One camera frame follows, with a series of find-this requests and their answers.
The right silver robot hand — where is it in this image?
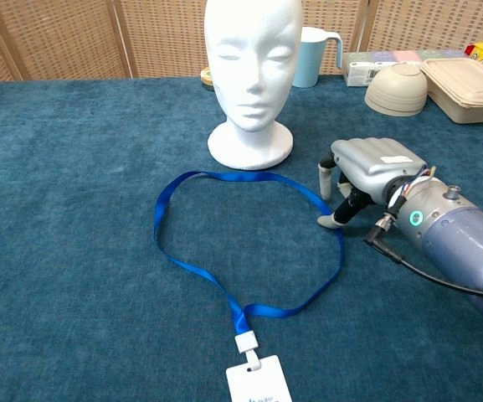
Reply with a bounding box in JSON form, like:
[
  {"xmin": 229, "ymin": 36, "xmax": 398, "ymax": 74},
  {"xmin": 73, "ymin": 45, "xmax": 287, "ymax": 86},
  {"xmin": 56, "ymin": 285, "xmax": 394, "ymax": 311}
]
[{"xmin": 316, "ymin": 137, "xmax": 429, "ymax": 229}]

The blue lanyard strap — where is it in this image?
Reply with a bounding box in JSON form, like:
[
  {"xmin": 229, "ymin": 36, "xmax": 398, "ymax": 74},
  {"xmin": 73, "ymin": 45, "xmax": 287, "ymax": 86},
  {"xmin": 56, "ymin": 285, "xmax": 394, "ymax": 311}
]
[{"xmin": 153, "ymin": 170, "xmax": 346, "ymax": 341}]

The white ID badge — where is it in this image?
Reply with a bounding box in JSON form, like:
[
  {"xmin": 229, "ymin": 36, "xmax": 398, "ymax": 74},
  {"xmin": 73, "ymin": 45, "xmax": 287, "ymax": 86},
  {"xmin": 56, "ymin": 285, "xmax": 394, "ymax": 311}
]
[{"xmin": 225, "ymin": 332, "xmax": 293, "ymax": 402}]

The beige upturned bowl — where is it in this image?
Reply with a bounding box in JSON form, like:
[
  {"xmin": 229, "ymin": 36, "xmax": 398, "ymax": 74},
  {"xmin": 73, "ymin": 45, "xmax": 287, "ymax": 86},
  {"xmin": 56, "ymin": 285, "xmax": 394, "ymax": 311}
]
[{"xmin": 364, "ymin": 62, "xmax": 429, "ymax": 117}]

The multicolour tissue packet bundle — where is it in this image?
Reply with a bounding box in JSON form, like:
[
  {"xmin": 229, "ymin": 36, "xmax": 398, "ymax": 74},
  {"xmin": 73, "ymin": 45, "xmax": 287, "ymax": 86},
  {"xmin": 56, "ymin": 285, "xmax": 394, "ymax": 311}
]
[{"xmin": 341, "ymin": 49, "xmax": 468, "ymax": 88}]

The beige lidded lunch box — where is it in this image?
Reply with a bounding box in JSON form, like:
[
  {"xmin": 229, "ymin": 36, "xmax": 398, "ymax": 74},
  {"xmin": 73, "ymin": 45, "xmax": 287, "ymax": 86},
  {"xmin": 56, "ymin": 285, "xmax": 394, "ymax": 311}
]
[{"xmin": 419, "ymin": 57, "xmax": 483, "ymax": 125}]

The white foam mannequin head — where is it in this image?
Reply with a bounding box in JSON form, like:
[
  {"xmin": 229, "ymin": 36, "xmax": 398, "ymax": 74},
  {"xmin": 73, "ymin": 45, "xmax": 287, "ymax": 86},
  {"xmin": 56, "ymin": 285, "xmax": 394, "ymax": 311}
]
[{"xmin": 203, "ymin": 0, "xmax": 303, "ymax": 171}]

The round red yellow tin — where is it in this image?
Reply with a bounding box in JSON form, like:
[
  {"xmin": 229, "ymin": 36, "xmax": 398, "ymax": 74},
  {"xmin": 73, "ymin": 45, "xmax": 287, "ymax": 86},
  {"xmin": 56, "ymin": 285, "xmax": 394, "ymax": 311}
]
[{"xmin": 200, "ymin": 66, "xmax": 216, "ymax": 92}]

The dark teal table cloth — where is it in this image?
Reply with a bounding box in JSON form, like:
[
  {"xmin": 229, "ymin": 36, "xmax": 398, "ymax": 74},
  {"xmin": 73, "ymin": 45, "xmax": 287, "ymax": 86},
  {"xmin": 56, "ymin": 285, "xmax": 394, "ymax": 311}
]
[{"xmin": 0, "ymin": 75, "xmax": 483, "ymax": 402}]

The wicker folding screen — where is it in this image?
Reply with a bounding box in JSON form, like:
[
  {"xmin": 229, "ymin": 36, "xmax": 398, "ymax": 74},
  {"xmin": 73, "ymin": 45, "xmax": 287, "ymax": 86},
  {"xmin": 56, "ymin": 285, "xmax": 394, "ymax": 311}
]
[{"xmin": 0, "ymin": 0, "xmax": 483, "ymax": 84}]

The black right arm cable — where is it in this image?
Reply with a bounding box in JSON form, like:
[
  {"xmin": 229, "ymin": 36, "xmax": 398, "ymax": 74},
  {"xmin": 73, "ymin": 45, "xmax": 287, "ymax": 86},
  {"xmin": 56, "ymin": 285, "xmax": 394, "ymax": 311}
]
[{"xmin": 364, "ymin": 213, "xmax": 483, "ymax": 299}]

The light blue handled pitcher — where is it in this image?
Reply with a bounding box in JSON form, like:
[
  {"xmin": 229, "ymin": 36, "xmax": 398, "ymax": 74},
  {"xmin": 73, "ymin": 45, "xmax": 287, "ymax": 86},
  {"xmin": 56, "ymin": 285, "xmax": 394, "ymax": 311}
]
[{"xmin": 291, "ymin": 26, "xmax": 344, "ymax": 89}]

